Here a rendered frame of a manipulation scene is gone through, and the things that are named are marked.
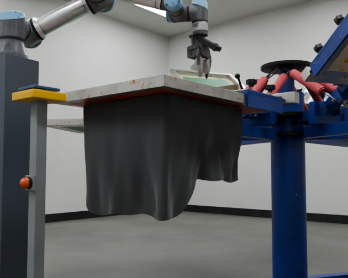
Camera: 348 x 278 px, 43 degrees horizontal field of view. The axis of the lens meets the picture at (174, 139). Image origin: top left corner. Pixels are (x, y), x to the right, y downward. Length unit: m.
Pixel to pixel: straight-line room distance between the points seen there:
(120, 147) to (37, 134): 0.30
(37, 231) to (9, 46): 0.95
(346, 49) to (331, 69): 0.12
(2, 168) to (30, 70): 0.47
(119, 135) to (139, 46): 5.77
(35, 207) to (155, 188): 0.40
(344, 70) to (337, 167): 4.04
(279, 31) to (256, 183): 2.22
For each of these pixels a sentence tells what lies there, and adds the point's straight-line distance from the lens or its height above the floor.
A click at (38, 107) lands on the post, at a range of 1.55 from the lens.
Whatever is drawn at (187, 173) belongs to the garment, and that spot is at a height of 0.68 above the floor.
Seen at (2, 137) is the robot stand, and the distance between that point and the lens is 2.05.
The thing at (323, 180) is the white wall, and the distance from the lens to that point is 6.18.
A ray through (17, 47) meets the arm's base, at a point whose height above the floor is 1.24.
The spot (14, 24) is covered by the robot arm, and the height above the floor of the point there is 1.35.
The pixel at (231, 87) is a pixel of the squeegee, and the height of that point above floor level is 1.04.
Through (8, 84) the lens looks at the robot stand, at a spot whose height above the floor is 1.06.
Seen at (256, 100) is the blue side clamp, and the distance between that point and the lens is 1.82.
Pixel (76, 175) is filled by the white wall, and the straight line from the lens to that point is 6.28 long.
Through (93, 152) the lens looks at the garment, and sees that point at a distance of 1.74.
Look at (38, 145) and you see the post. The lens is 1.54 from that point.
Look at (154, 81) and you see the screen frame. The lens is 1.41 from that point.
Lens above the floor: 0.70
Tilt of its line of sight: 4 degrees up
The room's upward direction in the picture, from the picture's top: straight up
